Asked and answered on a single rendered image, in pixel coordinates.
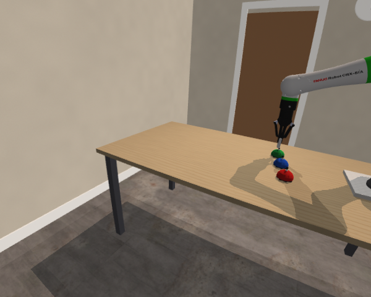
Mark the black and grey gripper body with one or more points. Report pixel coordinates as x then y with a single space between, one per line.
285 114

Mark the blue bell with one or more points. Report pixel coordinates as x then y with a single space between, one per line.
281 163

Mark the red bell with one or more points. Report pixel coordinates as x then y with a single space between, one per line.
285 175

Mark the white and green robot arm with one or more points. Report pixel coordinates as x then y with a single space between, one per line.
356 72

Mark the green dome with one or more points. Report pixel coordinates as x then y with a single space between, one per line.
277 153

